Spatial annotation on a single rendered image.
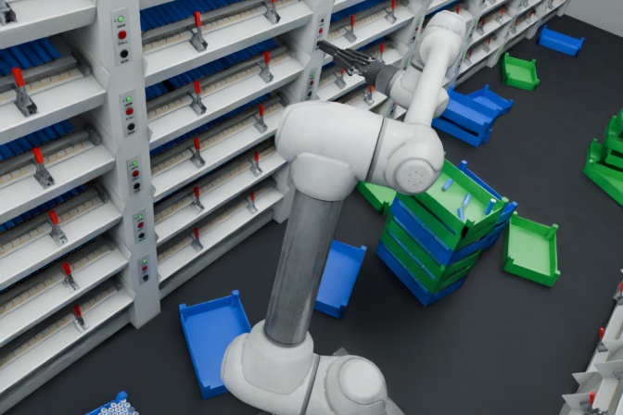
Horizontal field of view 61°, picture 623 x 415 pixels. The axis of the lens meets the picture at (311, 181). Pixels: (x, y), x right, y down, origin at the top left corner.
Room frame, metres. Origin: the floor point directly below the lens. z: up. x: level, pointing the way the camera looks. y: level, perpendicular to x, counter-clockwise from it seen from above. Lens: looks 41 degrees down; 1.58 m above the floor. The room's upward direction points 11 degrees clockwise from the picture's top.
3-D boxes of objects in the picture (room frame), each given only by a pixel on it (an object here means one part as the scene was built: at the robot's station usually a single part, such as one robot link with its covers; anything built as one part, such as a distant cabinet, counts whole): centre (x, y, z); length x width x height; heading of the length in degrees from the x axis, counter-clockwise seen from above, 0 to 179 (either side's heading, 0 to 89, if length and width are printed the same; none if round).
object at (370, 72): (1.44, -0.11, 0.81); 0.09 x 0.08 x 0.07; 58
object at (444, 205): (1.39, -0.48, 0.44); 0.30 x 0.20 x 0.08; 46
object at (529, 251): (1.62, -0.97, 0.04); 0.30 x 0.20 x 0.08; 169
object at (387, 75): (1.40, -0.17, 0.81); 0.09 x 0.06 x 0.09; 148
